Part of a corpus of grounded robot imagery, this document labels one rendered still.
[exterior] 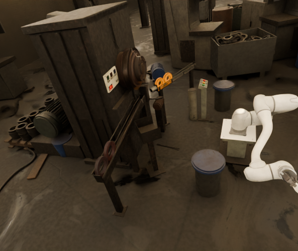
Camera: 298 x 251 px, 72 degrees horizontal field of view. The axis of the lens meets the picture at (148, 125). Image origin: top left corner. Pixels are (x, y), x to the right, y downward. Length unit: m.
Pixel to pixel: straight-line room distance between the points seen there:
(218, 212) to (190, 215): 0.27
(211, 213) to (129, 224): 0.81
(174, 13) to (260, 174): 4.04
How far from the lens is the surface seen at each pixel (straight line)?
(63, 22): 2.07
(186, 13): 4.91
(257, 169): 1.59
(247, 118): 2.42
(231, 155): 2.72
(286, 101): 1.91
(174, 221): 2.22
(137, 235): 2.21
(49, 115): 3.12
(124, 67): 2.27
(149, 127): 2.28
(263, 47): 4.53
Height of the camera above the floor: 1.93
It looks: 35 degrees down
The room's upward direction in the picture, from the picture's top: 11 degrees counter-clockwise
